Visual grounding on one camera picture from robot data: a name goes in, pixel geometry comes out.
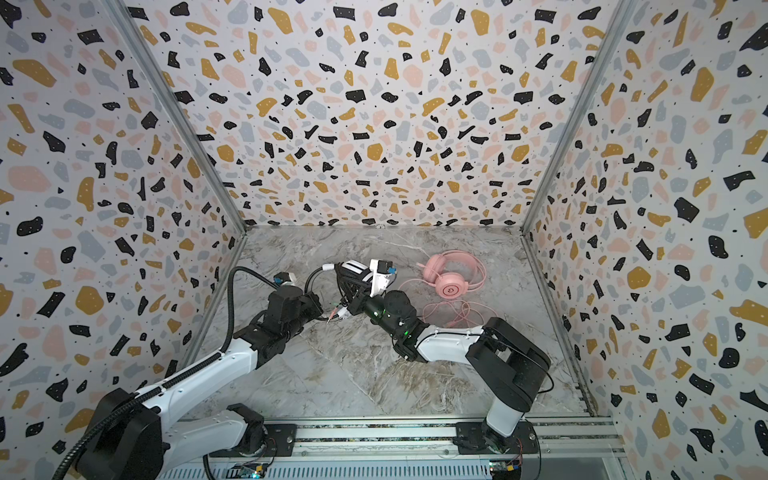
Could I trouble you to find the white black headphones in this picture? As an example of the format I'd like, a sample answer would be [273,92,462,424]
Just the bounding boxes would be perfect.
[304,260,372,315]

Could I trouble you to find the pink headphone cable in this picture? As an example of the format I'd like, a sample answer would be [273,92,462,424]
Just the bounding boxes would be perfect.
[398,277,499,331]

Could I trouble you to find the pink headphones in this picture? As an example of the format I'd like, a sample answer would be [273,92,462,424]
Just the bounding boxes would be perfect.
[419,250,487,300]

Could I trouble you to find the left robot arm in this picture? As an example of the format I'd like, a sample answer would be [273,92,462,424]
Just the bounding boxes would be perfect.
[68,285,322,479]

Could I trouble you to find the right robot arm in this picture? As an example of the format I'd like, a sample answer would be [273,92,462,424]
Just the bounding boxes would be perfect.
[362,290,552,454]

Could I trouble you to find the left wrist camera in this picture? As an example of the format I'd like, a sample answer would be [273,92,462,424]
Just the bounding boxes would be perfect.
[273,272,297,288]

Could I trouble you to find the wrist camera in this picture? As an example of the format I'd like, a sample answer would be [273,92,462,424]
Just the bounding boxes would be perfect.
[273,272,297,288]
[369,259,397,297]

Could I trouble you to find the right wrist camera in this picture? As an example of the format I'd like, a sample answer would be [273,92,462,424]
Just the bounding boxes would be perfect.
[369,259,397,297]

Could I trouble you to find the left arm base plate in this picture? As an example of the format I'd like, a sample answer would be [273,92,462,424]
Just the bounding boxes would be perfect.
[212,423,298,459]

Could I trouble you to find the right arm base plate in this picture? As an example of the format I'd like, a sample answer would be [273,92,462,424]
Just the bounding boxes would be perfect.
[453,420,540,455]

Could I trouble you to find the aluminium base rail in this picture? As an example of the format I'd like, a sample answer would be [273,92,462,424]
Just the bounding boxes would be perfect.
[157,415,634,479]

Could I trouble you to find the black corrugated cable conduit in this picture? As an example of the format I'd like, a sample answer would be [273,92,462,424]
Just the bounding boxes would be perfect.
[50,266,283,480]

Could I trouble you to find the left corner aluminium post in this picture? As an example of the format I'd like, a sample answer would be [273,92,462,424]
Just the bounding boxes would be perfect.
[103,1,247,236]

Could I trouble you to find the corner aluminium post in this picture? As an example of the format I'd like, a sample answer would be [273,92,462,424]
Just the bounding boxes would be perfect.
[520,0,637,238]
[103,1,247,236]

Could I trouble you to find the right corner aluminium post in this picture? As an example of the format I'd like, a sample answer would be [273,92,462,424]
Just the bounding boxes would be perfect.
[520,0,637,238]

